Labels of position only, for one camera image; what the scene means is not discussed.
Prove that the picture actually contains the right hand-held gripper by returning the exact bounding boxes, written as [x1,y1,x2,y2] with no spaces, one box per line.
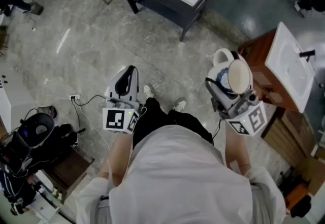
[205,51,267,137]

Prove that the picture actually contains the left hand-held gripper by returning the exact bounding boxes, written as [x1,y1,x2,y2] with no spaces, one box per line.
[102,65,142,134]

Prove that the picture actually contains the white ceramic mug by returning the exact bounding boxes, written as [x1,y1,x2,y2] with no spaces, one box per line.
[208,48,252,95]

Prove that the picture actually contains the person's right forearm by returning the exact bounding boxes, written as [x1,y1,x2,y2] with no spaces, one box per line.
[224,120,252,175]

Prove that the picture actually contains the person's left forearm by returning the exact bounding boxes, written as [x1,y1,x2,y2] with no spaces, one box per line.
[97,130,134,188]

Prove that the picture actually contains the small white sink basin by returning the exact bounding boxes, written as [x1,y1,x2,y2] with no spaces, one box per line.
[265,21,316,114]

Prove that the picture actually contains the person's left white shoe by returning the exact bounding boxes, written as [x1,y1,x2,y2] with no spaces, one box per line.
[143,83,155,99]

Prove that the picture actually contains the brown wooden vanity cabinet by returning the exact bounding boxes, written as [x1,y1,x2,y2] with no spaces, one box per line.
[238,28,315,168]

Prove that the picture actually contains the person's black trousers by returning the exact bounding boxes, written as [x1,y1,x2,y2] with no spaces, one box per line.
[132,97,214,150]

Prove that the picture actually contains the black mesh wastebasket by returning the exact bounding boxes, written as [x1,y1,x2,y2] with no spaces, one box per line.
[38,106,57,118]
[30,2,44,16]

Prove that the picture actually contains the small black faucet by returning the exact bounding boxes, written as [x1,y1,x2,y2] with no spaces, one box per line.
[299,49,316,62]

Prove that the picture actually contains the dark wooden stool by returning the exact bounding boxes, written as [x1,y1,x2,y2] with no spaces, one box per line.
[42,146,95,203]

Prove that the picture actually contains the person's white shirt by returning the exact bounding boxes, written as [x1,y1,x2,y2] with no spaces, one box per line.
[76,123,286,224]

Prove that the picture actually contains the white cabinet with black knobs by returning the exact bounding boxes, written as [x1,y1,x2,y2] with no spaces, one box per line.
[0,69,28,132]

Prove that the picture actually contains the black equipment bag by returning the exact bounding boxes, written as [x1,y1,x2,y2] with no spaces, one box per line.
[0,131,34,175]

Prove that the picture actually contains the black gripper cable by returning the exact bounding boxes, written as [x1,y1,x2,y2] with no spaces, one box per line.
[212,118,223,140]
[71,94,109,134]

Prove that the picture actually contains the thin white cable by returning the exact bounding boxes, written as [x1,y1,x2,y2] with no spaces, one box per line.
[76,100,111,151]

